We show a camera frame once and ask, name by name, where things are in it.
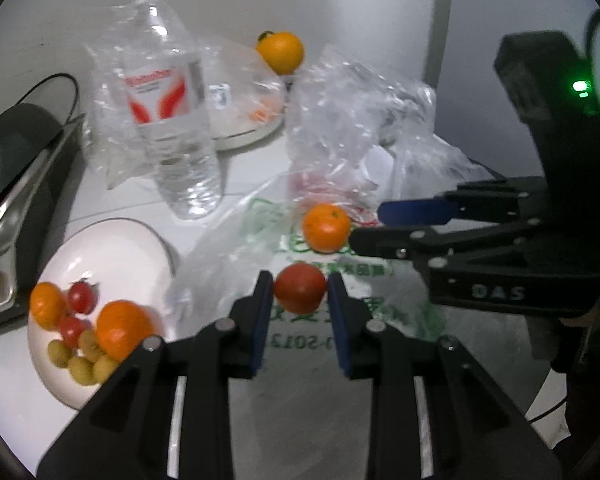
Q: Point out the small yellow fruit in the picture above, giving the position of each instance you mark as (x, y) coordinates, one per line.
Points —
(60, 352)
(80, 370)
(105, 367)
(89, 342)

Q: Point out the crumpled clear plastic bag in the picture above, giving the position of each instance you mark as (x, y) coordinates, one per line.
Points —
(340, 125)

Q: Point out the person's right hand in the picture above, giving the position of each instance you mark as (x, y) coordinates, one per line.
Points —
(582, 319)

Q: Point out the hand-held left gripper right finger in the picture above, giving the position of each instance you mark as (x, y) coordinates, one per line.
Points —
(337, 320)

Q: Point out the small orange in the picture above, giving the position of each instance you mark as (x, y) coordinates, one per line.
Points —
(125, 329)
(326, 227)
(47, 305)

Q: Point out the clear water bottle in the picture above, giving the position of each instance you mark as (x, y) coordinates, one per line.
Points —
(170, 125)

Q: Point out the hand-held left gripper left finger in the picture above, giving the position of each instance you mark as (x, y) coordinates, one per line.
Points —
(262, 320)

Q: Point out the white round plate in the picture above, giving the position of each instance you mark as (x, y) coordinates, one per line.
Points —
(120, 255)

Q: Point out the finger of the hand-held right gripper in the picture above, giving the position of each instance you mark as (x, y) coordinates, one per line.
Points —
(380, 242)
(415, 212)

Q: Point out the green printed plastic bag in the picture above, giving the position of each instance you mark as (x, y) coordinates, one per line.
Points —
(230, 260)

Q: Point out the white plate with scraps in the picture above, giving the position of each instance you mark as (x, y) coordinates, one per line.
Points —
(245, 135)

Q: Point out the red cherry tomato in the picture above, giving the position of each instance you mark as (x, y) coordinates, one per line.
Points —
(71, 331)
(300, 287)
(81, 296)

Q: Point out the steel gas stove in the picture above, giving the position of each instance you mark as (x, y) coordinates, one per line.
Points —
(40, 220)

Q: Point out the orange with green stem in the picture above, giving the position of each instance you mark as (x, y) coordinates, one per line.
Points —
(280, 52)

